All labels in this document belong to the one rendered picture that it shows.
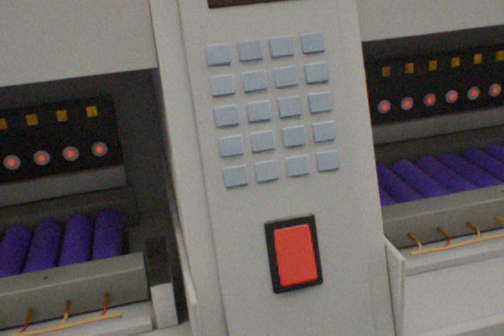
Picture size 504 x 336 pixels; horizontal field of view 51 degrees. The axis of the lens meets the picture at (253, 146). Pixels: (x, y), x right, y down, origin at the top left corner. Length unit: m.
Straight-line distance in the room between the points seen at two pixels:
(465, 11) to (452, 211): 0.13
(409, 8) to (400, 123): 0.19
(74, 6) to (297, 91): 0.10
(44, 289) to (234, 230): 0.13
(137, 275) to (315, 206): 0.12
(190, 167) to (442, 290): 0.16
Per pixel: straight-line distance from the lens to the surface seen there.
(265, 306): 0.25
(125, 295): 0.32
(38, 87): 0.44
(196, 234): 0.24
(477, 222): 0.38
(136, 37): 0.25
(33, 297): 0.33
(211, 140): 0.24
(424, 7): 0.29
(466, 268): 0.35
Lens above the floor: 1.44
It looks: 5 degrees down
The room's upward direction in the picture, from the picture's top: 8 degrees counter-clockwise
